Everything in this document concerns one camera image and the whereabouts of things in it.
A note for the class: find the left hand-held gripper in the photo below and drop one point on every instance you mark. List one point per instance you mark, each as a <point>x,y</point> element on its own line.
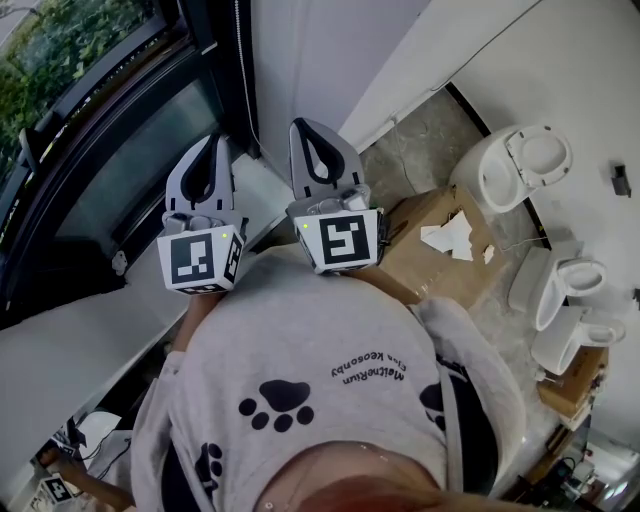
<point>200,255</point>

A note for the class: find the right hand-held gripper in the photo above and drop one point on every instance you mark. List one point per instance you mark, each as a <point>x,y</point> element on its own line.
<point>340,235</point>

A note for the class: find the person's left forearm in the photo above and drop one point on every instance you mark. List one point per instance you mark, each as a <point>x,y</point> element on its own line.
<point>190,320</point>

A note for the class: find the person's right forearm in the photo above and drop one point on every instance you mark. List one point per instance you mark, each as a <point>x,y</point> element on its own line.
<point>395,285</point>

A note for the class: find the dark-framed window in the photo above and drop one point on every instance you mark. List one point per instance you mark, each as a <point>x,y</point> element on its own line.
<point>125,165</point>

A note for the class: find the black handheld screen device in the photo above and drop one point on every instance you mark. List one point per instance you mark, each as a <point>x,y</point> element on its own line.
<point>382,230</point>

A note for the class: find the small white window latch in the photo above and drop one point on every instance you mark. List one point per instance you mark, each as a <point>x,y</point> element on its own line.
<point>119,262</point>

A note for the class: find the large torn white paper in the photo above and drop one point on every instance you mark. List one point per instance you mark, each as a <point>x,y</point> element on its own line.
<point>450,237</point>

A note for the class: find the large brown cardboard box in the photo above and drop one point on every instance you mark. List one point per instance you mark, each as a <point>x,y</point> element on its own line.
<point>450,265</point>

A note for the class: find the white toilet with raised lid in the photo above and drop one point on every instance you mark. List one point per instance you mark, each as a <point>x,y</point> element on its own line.
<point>495,175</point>

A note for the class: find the person's grey paw-print shirt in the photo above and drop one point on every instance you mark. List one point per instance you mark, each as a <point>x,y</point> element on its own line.
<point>310,340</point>

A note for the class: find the green trees outside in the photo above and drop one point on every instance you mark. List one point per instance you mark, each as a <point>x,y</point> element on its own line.
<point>75,55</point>

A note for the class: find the small white paper scrap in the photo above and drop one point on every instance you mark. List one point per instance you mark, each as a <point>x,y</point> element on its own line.
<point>489,254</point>

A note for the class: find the white window sill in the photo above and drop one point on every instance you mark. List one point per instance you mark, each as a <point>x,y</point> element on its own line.
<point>75,360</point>

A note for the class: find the white low table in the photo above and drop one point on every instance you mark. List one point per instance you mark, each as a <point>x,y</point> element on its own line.
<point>105,440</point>

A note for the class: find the person's head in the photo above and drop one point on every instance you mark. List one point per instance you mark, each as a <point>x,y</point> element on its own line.
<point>360,480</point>

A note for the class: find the small brown cardboard box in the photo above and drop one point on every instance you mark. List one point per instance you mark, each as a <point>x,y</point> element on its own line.
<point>572,385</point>

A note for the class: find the black electronics clutter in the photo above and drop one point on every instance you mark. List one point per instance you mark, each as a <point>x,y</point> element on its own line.
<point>565,475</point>

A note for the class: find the black wall bracket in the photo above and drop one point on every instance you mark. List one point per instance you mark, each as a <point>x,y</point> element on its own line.
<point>621,180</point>

